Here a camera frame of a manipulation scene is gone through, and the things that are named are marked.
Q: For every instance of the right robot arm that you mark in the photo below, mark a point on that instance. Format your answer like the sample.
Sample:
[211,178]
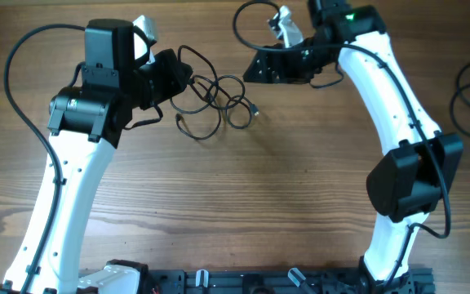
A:
[419,161]

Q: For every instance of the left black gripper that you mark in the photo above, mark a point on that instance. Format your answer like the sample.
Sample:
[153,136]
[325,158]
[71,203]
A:
[167,61]

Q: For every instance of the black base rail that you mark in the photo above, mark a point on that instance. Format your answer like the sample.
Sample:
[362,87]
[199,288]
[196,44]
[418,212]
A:
[332,281]

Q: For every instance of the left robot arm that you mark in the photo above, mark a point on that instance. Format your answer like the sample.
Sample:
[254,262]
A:
[118,74]

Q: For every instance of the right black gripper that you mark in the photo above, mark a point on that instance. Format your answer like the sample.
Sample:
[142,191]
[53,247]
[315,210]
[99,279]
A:
[281,74]

